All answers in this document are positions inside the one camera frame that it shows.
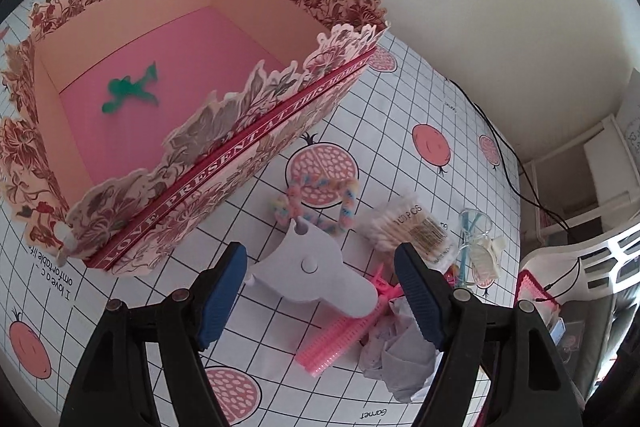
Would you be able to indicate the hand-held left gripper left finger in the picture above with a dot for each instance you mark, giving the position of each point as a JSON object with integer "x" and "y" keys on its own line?
{"x": 222, "y": 294}

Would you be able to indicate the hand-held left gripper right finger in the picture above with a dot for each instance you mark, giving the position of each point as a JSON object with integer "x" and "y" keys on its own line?
{"x": 420, "y": 299}

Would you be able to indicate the white paper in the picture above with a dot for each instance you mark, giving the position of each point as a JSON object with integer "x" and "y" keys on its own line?
{"x": 395, "y": 357}

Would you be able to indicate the cotton swab bag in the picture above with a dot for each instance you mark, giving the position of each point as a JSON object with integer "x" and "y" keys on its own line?
{"x": 410, "y": 227}

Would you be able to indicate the clear glasses blue temples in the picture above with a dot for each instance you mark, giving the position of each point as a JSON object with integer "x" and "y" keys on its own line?
{"x": 470, "y": 227}

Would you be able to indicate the pink hair roller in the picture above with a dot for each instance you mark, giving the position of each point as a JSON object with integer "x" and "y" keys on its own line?
{"x": 325, "y": 347}

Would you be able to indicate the floral paper box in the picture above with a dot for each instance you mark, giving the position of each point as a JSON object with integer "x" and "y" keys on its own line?
{"x": 150, "y": 32}

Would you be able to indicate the hot pink hair clip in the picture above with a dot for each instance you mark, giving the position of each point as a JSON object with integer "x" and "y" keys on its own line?
{"x": 380, "y": 282}

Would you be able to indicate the red pink crochet cushion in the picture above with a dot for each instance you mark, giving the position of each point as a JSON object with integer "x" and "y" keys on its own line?
{"x": 530, "y": 287}

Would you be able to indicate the pastel twisted scrunchie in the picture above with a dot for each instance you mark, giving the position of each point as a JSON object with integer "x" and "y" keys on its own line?
{"x": 350, "y": 202}

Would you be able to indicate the grey seat cushion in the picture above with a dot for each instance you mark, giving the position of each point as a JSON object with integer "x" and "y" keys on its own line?
{"x": 590, "y": 357}

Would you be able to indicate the white plastic chair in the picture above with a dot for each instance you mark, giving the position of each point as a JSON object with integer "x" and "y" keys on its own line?
{"x": 600, "y": 267}

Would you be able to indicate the grid pomegranate print tablecloth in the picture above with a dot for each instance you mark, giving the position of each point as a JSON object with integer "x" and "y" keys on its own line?
{"x": 400, "y": 107}

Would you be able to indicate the green toy figure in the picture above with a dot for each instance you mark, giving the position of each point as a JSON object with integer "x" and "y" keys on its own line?
{"x": 122, "y": 89}

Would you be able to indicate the white shelf unit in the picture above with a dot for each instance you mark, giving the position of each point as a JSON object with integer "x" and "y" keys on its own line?
{"x": 605, "y": 157}

